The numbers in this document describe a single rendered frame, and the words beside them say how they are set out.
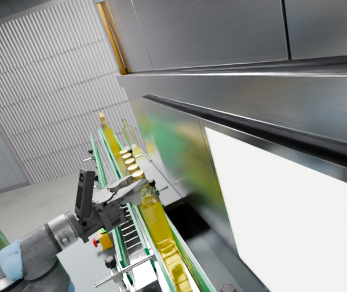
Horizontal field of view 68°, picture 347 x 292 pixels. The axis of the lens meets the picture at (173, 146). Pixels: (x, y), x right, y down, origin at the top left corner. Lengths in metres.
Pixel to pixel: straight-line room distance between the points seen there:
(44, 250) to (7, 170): 4.55
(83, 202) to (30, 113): 3.93
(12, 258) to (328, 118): 0.61
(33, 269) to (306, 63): 0.62
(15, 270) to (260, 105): 0.57
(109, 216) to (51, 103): 3.74
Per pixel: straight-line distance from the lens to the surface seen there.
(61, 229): 0.66
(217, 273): 0.93
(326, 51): 0.26
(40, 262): 0.67
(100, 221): 0.69
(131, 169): 0.75
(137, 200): 0.69
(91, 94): 4.10
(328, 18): 0.26
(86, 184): 0.64
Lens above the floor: 1.45
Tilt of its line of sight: 21 degrees down
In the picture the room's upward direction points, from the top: 18 degrees counter-clockwise
